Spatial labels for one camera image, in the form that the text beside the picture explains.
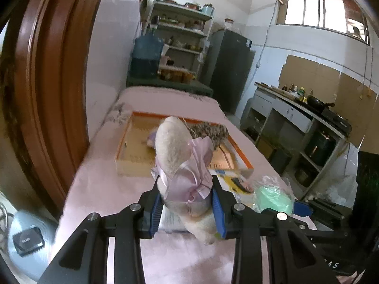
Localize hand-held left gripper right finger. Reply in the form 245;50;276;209
210;180;341;284

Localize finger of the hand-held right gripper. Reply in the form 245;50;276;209
293;198;353;231

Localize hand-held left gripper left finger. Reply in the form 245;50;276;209
38;180;166;284

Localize cardboard box orange rim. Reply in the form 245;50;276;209
115;111;254;178

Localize white plush toy pink ribbon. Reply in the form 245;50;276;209
146;116;221;246

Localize leopard print soft toy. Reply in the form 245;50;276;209
188;123;230;147

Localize pale green item in plastic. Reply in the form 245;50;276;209
250;175;297;215

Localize small dark pot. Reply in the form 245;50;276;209
295;168;315;187

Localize yellow printed packet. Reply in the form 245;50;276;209
212;169;256;196

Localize white plastic bag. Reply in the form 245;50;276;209
323;151;359;208

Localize large black pot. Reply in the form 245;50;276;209
305;130;337;167

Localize person's dark clothing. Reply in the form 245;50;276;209
355;150;379;243

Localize black stove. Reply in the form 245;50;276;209
321;106;353;134

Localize grey kitchen counter cabinet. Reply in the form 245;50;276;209
240;82;353;196

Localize black wok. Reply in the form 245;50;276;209
306;95;336;111

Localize grey round stool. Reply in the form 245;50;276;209
7;210;59;281

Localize green low table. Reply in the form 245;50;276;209
127;76;214;97

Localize black power adapter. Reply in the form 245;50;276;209
12;226;45;256

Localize dark grey fridge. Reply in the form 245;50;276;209
201;30;256;115

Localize blue water jug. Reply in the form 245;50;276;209
132;32;165;79

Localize window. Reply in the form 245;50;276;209
277;0;371;46

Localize grey shelf unit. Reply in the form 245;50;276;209
147;0;214;83

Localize cardboard wall panels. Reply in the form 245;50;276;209
278;55;379;154

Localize white cable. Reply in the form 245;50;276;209
0;194;17;243

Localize brown wooden frame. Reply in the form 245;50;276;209
0;0;111;216

